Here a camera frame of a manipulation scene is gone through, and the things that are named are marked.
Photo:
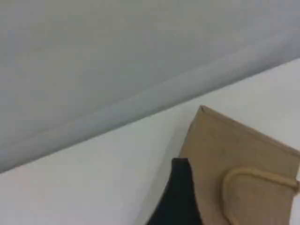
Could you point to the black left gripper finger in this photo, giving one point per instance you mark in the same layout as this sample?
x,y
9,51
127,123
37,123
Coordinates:
x,y
178,201

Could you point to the brown fabric bag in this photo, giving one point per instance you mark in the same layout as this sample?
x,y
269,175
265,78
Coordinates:
x,y
234,159

